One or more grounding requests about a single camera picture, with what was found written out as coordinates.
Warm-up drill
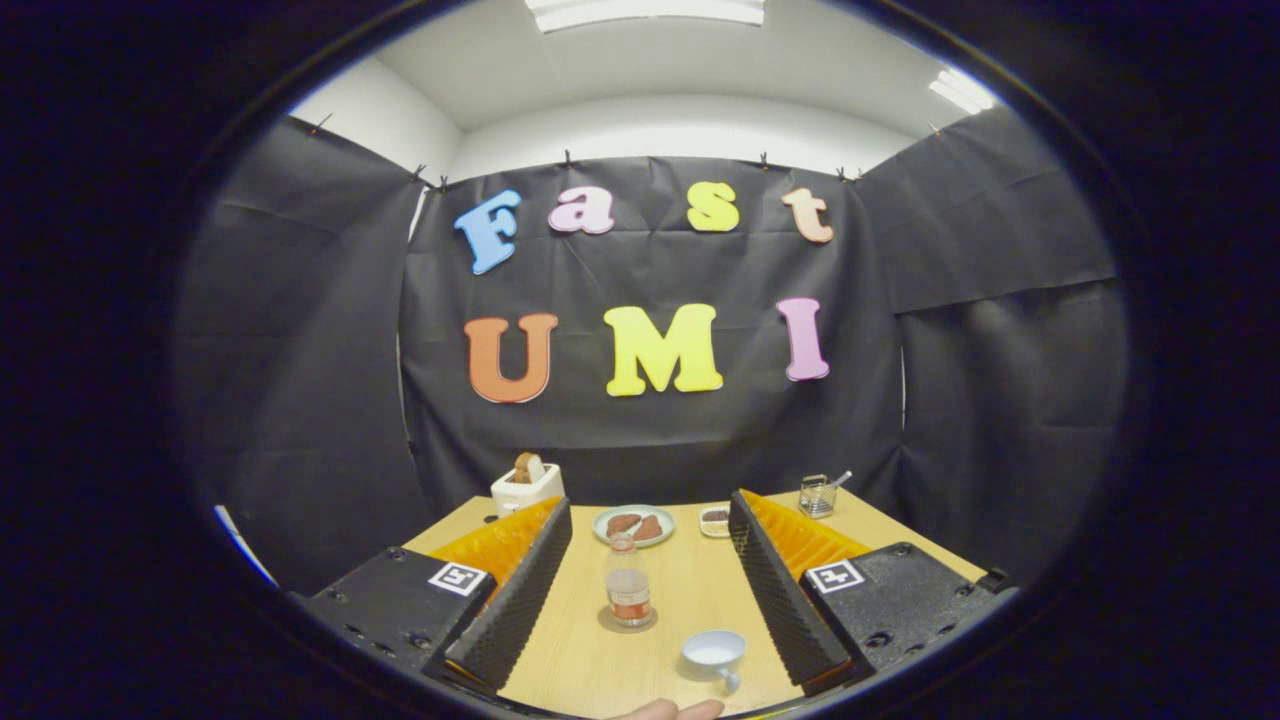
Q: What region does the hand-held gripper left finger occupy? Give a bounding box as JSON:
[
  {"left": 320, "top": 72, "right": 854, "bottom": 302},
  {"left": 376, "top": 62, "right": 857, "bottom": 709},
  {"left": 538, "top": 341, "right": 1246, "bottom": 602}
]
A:
[{"left": 300, "top": 497, "right": 574, "bottom": 696}]

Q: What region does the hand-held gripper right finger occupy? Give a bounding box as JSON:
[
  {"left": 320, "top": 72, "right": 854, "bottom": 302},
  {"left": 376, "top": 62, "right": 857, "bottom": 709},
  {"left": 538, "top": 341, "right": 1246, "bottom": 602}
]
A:
[{"left": 728, "top": 489, "right": 1019, "bottom": 691}]

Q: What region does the round brown coaster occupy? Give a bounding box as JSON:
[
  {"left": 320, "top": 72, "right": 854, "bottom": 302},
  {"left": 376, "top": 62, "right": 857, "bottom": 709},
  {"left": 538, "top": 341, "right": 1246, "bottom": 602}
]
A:
[{"left": 597, "top": 603, "right": 659, "bottom": 634}]

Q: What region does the white cup with handle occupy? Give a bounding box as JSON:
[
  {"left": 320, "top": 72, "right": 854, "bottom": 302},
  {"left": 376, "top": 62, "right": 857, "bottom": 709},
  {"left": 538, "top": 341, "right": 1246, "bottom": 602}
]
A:
[{"left": 680, "top": 629, "right": 748, "bottom": 696}]

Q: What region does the clear juice bottle red label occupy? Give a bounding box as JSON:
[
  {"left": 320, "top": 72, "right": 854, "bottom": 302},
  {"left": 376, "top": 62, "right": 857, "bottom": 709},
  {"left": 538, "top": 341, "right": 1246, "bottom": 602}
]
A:
[{"left": 604, "top": 532, "right": 653, "bottom": 628}]

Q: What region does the wooden table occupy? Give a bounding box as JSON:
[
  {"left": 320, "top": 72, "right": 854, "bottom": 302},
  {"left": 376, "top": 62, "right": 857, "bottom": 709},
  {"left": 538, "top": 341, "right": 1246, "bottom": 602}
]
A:
[{"left": 403, "top": 488, "right": 991, "bottom": 719}]

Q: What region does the white toaster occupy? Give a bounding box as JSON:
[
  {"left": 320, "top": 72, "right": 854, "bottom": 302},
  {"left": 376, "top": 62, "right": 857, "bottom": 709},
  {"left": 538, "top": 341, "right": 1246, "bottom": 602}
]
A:
[{"left": 490, "top": 463, "right": 566, "bottom": 518}]

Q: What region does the pale green plate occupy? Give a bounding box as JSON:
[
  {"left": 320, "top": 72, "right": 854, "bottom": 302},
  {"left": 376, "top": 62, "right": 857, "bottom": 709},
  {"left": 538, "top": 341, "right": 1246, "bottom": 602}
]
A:
[{"left": 592, "top": 504, "right": 677, "bottom": 548}]

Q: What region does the small ceiling light panel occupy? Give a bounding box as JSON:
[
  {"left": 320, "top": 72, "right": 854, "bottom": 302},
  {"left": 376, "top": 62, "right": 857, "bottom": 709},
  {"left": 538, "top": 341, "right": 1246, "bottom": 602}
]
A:
[{"left": 928, "top": 67, "right": 1001, "bottom": 115}]

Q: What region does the long ceiling light panel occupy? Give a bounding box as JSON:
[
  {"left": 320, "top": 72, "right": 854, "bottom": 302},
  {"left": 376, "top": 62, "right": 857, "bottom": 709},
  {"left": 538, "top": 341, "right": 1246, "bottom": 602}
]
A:
[{"left": 527, "top": 0, "right": 766, "bottom": 34}]

